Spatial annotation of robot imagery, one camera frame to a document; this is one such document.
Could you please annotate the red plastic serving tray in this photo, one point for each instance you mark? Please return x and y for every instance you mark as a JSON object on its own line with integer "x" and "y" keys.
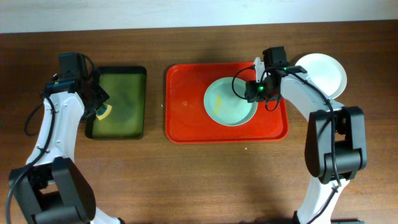
{"x": 187, "y": 122}

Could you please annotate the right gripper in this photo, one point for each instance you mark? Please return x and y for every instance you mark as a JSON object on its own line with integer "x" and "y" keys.
{"x": 252, "y": 94}

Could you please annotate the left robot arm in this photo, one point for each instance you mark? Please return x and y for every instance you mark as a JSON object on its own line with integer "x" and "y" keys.
{"x": 50, "y": 188}

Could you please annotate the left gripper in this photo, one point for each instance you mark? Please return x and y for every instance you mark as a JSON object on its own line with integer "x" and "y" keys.
{"x": 98, "y": 98}

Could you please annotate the green and yellow sponge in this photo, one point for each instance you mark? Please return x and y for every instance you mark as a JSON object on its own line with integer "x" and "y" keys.
{"x": 103, "y": 111}

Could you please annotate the white plate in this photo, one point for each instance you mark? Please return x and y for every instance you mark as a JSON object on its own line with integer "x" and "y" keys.
{"x": 326, "y": 72}

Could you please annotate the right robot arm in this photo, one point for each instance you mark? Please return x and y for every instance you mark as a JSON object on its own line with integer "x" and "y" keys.
{"x": 335, "y": 145}

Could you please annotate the light green plate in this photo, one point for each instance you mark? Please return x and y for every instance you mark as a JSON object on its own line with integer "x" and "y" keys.
{"x": 223, "y": 105}

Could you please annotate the black tray with soapy water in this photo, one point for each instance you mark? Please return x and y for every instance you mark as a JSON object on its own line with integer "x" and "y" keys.
{"x": 126, "y": 87}

